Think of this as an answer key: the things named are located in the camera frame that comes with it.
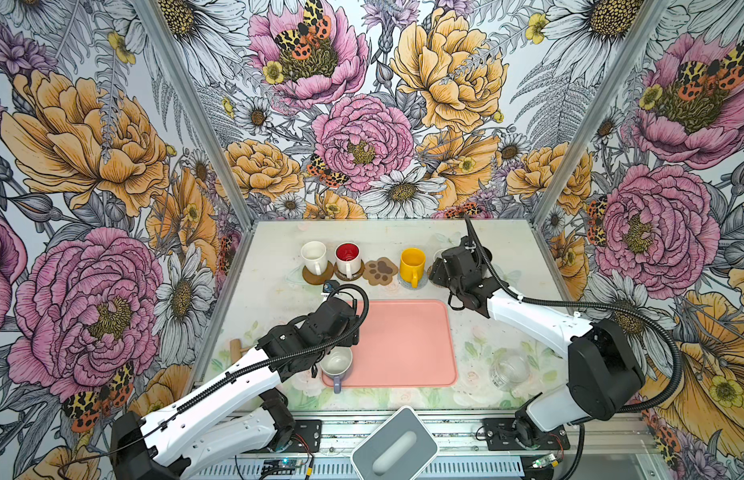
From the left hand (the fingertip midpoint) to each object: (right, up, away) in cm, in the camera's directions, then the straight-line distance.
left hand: (340, 328), depth 76 cm
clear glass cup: (+46, -14, +7) cm, 48 cm away
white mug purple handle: (-2, -12, +9) cm, 15 cm away
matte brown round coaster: (-11, +10, +28) cm, 32 cm away
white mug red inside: (-1, +18, +28) cm, 33 cm away
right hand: (+28, +12, +13) cm, 33 cm away
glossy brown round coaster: (+1, +10, +28) cm, 29 cm away
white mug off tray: (-11, +18, +22) cm, 30 cm away
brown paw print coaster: (+10, +12, +29) cm, 33 cm away
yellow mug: (+20, +15, +19) cm, 31 cm away
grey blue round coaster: (+19, +8, +23) cm, 31 cm away
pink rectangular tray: (+16, -10, +18) cm, 26 cm away
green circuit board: (-13, -31, -5) cm, 34 cm away
